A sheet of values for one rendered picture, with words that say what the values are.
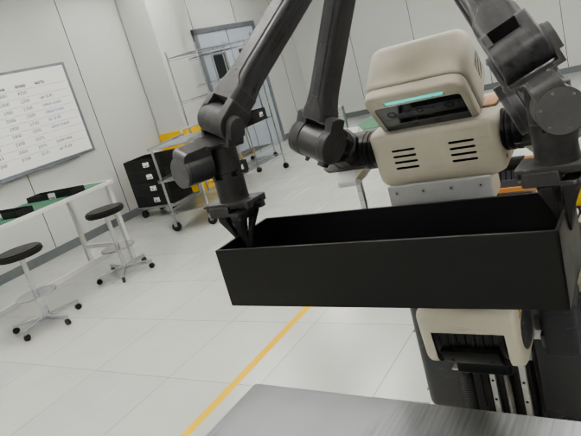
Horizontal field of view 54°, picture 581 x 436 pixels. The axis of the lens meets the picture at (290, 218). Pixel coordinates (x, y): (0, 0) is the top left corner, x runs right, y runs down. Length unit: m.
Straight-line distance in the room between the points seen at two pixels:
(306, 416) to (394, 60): 0.71
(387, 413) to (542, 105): 0.59
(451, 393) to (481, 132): 0.91
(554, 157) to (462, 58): 0.39
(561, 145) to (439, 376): 1.13
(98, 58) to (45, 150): 1.52
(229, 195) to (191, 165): 0.10
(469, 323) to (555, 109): 0.69
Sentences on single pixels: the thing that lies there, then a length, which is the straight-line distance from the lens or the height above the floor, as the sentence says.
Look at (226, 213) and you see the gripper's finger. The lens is 1.07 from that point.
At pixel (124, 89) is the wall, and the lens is 8.14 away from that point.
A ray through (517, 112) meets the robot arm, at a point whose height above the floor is 1.23.
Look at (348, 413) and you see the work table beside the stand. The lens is 1.08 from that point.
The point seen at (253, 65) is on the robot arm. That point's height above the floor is 1.42.
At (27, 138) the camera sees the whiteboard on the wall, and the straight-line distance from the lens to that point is 7.08.
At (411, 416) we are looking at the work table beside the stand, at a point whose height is 0.80.
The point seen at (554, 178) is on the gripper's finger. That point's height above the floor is 1.18.
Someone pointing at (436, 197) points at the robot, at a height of 1.07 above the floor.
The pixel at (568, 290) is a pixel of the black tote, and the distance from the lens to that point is 0.83.
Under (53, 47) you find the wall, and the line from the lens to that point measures 7.62.
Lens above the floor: 1.42
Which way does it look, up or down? 15 degrees down
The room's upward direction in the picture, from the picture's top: 16 degrees counter-clockwise
